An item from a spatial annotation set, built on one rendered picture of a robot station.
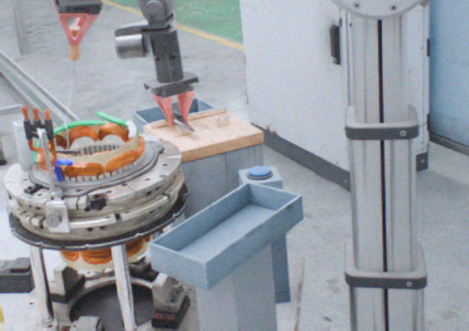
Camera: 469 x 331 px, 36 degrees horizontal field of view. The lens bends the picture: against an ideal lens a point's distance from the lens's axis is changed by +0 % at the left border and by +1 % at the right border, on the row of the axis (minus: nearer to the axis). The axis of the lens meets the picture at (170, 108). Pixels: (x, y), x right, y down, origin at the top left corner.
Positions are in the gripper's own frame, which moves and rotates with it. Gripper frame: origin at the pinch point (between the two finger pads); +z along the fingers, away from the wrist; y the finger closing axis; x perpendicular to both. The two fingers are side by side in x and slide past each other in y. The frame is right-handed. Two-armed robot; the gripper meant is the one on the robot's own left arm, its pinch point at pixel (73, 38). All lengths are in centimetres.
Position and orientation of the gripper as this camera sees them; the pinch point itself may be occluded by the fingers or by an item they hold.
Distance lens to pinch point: 124.1
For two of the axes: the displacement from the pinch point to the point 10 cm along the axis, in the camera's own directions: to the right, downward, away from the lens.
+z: -1.2, 8.1, 5.7
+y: 3.2, 5.8, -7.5
